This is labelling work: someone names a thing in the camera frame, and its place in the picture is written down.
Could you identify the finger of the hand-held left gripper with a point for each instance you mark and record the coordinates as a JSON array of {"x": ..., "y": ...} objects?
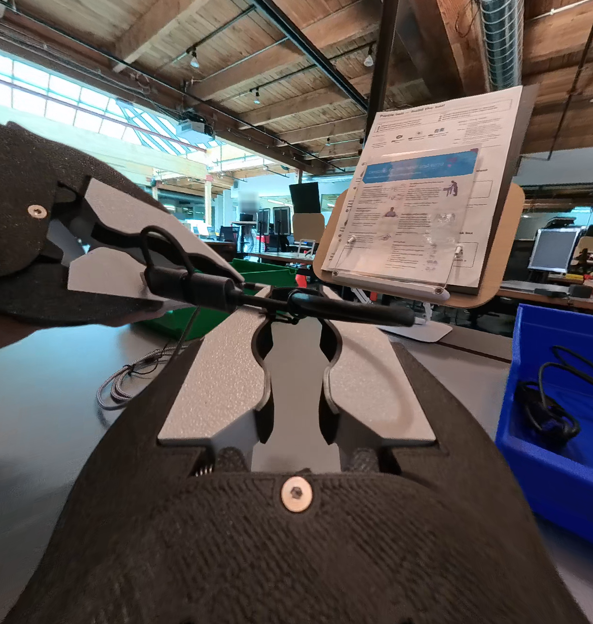
[
  {"x": 106, "y": 278},
  {"x": 130, "y": 209}
]

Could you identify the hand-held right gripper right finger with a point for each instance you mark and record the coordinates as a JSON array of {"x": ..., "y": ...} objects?
[{"x": 374, "y": 390}]

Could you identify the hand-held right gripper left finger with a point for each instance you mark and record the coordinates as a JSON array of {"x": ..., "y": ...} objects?
[{"x": 213, "y": 390}]

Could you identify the green plastic bin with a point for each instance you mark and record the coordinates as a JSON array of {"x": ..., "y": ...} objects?
[{"x": 179, "y": 324}]

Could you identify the large blue plastic bin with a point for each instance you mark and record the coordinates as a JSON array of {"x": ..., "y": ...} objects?
[{"x": 545, "y": 468}]

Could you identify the grey desk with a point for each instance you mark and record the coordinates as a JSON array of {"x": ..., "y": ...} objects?
[{"x": 43, "y": 438}]

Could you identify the person's left hand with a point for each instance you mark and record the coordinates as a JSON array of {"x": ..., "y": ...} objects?
[{"x": 13, "y": 336}]

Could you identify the ceiling projector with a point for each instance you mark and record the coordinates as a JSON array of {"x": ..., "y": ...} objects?
[{"x": 190, "y": 129}]

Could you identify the black portrait monitor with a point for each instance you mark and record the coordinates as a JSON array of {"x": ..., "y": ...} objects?
[
  {"x": 282, "y": 222},
  {"x": 264, "y": 223}
]

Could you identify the black hanging monitor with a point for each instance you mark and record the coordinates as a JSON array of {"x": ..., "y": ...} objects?
[{"x": 305, "y": 197}]

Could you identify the blue header instruction sheet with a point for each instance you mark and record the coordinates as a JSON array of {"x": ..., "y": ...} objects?
[{"x": 413, "y": 204}]

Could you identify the grey computer monitor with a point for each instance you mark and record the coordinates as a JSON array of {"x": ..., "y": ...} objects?
[{"x": 552, "y": 251}]

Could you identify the white printed instruction sheet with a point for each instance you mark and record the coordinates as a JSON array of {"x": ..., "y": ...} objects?
[{"x": 491, "y": 126}]

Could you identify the black metal pole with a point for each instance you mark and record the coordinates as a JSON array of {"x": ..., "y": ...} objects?
[{"x": 382, "y": 58}]

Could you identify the silver ventilation duct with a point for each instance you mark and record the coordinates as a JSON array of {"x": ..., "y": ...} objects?
[{"x": 501, "y": 44}]

